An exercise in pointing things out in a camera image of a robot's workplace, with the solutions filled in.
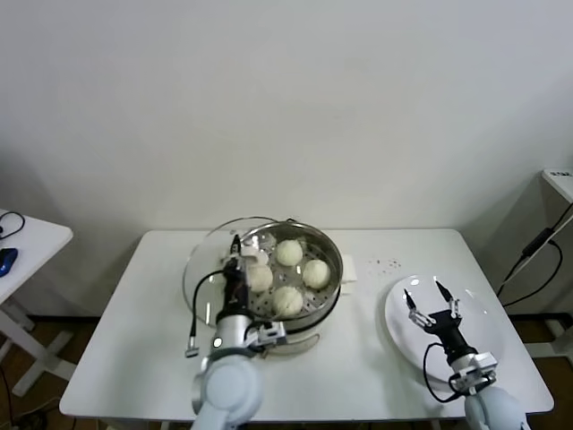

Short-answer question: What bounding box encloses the blue computer mouse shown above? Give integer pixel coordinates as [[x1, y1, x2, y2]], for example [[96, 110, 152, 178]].
[[0, 247, 19, 276]]

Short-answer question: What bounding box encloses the black power adapter cable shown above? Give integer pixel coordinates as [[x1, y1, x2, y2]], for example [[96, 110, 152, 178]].
[[495, 203, 573, 310]]

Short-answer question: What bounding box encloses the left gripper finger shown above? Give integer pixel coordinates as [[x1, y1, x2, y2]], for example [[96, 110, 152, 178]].
[[226, 232, 245, 271]]

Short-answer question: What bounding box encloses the white shelf with label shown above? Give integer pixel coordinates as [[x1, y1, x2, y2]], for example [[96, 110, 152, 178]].
[[543, 168, 573, 202]]

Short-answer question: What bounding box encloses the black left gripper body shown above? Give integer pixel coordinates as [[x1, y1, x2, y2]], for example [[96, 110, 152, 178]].
[[222, 266, 250, 317]]

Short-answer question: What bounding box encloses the white round plate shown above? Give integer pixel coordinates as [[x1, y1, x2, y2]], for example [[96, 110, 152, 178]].
[[384, 273, 504, 386]]

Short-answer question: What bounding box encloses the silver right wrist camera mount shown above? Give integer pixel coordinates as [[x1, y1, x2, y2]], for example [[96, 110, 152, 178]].
[[449, 357, 499, 398]]

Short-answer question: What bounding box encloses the round glass pot lid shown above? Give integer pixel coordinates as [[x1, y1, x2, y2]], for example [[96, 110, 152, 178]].
[[182, 216, 310, 332]]

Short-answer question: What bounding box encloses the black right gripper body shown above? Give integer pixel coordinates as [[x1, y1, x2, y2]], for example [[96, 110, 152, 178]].
[[420, 311, 475, 359]]

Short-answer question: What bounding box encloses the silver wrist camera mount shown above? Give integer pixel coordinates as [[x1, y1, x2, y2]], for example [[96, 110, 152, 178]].
[[449, 357, 499, 398], [244, 320, 287, 353]]

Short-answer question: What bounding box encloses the white electric cooker base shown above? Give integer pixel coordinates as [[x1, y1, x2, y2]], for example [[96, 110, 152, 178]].
[[210, 254, 361, 359]]

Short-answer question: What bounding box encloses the thin black looped cable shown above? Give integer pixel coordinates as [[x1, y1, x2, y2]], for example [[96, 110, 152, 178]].
[[0, 210, 27, 241]]

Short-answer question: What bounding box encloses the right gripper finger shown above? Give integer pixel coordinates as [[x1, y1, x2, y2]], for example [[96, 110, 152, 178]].
[[435, 279, 463, 320], [402, 288, 434, 328]]

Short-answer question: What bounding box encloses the white side table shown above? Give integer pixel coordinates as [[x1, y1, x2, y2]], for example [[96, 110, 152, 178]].
[[0, 206, 76, 396]]

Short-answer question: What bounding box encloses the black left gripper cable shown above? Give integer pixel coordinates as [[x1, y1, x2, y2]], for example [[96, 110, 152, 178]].
[[184, 271, 229, 358]]

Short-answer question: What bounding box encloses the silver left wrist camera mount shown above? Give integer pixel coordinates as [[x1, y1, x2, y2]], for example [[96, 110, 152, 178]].
[[244, 320, 287, 353]]

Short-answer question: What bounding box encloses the white steamed baozi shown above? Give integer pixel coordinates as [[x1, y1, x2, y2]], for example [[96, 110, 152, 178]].
[[302, 258, 333, 290], [274, 239, 304, 268], [271, 286, 304, 318], [244, 263, 274, 293]]

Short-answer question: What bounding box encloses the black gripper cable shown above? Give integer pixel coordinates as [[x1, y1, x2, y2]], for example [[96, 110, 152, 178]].
[[422, 340, 466, 403], [184, 271, 229, 358]]

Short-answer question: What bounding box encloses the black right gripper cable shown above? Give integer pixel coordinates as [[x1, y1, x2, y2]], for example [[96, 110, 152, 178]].
[[422, 340, 466, 403]]

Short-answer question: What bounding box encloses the stainless steel steamer basket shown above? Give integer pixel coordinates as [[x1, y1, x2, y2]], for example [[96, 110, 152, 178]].
[[224, 222, 346, 322]]

